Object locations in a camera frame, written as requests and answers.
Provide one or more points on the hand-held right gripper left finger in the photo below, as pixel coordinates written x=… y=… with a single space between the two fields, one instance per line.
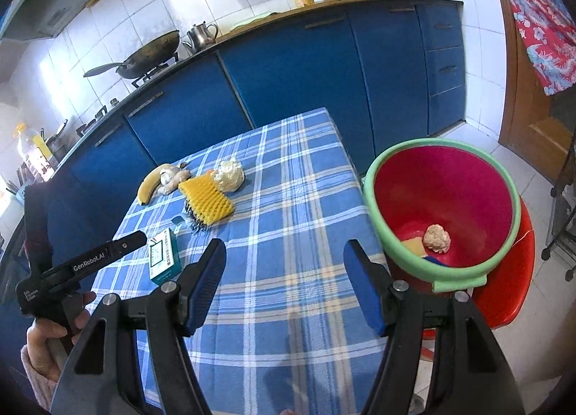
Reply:
x=209 y=289

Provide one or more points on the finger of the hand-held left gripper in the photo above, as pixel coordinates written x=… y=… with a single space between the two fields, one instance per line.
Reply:
x=130 y=242

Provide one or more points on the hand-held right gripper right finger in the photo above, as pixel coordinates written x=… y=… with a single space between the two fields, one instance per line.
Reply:
x=364 y=293

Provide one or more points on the teal and white box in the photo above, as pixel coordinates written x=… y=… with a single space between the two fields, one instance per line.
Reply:
x=162 y=262

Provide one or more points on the white paper ball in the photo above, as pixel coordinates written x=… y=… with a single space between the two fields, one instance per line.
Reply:
x=229 y=174
x=436 y=238

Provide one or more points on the red bucket with green rim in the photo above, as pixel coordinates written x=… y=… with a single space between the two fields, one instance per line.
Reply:
x=450 y=190

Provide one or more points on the person's left forearm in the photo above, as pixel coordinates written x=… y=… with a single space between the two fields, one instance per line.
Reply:
x=40 y=390

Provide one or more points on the person's left hand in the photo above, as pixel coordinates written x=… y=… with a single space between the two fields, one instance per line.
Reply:
x=45 y=338

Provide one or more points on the yellow banana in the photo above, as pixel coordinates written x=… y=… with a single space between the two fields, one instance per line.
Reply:
x=150 y=185

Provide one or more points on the ginger root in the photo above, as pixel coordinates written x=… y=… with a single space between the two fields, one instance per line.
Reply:
x=174 y=184

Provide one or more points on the garlic bulb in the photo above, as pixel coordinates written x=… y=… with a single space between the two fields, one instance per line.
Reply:
x=167 y=175

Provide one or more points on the blue plaid tablecloth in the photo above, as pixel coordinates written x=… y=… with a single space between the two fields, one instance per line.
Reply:
x=292 y=217

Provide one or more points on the small steel pot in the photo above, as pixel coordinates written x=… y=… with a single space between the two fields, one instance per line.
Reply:
x=56 y=147

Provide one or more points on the yellow oil bottle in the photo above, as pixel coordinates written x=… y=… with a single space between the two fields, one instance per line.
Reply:
x=31 y=149

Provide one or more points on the red plastic stool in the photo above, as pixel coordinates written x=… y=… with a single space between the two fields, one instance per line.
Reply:
x=513 y=280

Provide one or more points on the black gas stove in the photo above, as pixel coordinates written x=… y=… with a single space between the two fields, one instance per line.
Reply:
x=148 y=77

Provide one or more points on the black wok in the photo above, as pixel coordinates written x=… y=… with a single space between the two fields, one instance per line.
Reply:
x=153 y=53

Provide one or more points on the steel kettle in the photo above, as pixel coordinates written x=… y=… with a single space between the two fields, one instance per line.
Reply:
x=200 y=37

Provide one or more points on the blue base cabinet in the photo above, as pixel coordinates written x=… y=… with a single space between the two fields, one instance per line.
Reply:
x=292 y=73

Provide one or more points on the wooden door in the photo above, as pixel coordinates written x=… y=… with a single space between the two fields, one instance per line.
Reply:
x=531 y=127

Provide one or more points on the pale green container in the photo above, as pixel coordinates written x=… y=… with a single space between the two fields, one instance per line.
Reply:
x=252 y=20

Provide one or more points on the red floral cloth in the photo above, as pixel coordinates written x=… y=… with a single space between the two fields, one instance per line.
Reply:
x=540 y=28

